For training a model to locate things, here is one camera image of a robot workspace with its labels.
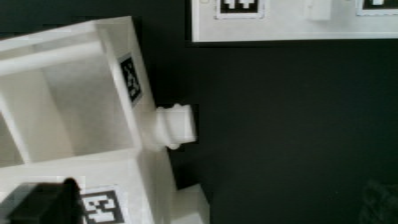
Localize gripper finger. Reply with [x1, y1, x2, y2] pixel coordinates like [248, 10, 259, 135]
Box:
[5, 178, 83, 224]

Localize white cabinet body box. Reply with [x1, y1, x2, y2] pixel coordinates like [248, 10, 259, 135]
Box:
[0, 17, 161, 224]

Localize white cabinet door panel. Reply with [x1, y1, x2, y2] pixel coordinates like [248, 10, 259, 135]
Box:
[190, 0, 398, 42]
[154, 104, 209, 224]

